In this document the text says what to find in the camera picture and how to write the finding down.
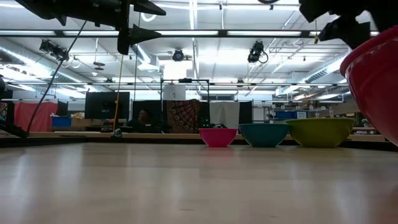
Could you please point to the black camera on boom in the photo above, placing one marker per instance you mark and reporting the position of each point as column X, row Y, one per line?
column 54, row 50

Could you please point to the teal plastic bowl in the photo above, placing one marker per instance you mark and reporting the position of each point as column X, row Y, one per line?
column 263, row 135

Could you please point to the white hanging cloth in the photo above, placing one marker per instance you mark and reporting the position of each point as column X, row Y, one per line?
column 224, row 114

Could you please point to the blue storage bin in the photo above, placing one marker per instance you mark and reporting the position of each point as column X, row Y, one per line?
column 61, row 121

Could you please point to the small pink plastic bowl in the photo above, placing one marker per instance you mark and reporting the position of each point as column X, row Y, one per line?
column 217, row 137

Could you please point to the red hanging cloth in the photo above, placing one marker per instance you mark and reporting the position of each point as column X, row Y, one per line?
column 32, row 116

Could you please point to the person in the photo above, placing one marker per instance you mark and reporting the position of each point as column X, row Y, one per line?
column 143, row 119

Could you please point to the black computer monitor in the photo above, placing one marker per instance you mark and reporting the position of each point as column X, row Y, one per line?
column 107, row 105

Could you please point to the black metal frame stand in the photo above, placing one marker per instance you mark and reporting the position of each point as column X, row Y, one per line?
column 185, row 81

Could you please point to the large red plastic bowl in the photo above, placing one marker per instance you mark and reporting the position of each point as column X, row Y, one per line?
column 376, row 87

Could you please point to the shelf with blue bins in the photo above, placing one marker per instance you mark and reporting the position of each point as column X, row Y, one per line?
column 290, row 114

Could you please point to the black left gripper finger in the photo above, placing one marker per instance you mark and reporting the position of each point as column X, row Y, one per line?
column 149, row 7
column 141, row 35

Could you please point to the black overhead frame rail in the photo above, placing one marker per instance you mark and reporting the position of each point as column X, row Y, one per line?
column 186, row 31

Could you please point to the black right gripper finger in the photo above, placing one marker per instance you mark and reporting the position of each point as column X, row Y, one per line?
column 348, row 31
column 312, row 9

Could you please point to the round black ceiling camera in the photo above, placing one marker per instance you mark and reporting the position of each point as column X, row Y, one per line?
column 178, row 55

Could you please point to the patterned hanging cloth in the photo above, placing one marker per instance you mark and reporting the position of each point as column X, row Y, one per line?
column 183, row 116

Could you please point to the lime green plastic bowl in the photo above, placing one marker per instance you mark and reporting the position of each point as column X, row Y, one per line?
column 320, row 132

